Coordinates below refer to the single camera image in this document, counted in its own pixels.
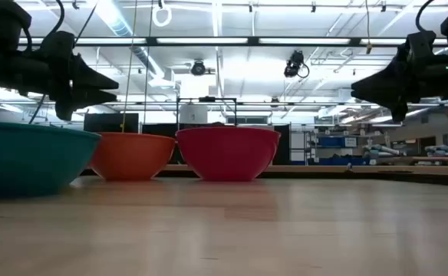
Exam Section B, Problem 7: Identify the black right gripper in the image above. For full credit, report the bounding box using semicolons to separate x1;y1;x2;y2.
350;30;448;124

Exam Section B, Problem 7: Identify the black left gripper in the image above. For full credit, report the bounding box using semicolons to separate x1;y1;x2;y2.
35;30;120;121

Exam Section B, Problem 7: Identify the orange plastic bowl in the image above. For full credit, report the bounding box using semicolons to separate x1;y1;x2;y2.
89;132;176;182

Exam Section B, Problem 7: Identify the teal plastic bowl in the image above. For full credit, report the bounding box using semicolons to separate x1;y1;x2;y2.
0;120;102;200

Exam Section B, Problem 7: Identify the red plastic bowl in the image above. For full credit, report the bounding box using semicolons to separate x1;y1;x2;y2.
175;126;282;182

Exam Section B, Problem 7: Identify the blue storage bin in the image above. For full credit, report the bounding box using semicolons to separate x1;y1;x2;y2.
317;136;358;149

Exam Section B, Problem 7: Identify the wooden background table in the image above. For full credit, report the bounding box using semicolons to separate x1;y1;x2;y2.
161;163;448;176

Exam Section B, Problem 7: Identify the thin yellow hanging cord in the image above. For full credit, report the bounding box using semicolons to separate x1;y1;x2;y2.
120;0;139;133

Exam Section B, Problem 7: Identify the hanging cable with yellow plug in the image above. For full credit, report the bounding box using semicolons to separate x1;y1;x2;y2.
364;0;374;55

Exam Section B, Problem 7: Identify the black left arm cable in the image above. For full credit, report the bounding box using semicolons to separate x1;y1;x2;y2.
27;94;48;125

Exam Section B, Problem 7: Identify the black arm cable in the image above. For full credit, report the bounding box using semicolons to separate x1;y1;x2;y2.
414;0;438;33
27;94;48;125

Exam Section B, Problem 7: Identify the silver ceiling air duct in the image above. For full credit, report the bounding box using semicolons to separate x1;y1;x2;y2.
93;0;177;89

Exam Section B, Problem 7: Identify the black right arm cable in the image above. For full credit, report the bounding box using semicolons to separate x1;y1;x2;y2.
414;0;438;33

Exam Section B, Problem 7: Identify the black ceiling camera with cable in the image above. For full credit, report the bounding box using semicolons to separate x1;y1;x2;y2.
283;49;311;80

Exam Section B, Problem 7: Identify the white coiled cable loop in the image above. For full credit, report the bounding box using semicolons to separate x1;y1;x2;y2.
151;2;173;28

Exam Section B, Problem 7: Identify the round black ceiling camera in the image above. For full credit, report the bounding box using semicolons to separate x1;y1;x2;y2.
189;59;207;77

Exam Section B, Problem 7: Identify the black metal frame stand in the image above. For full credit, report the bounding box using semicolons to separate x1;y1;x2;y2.
175;96;238;131

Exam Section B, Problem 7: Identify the black overhead frame bar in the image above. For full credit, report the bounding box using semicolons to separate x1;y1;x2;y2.
18;35;448;48

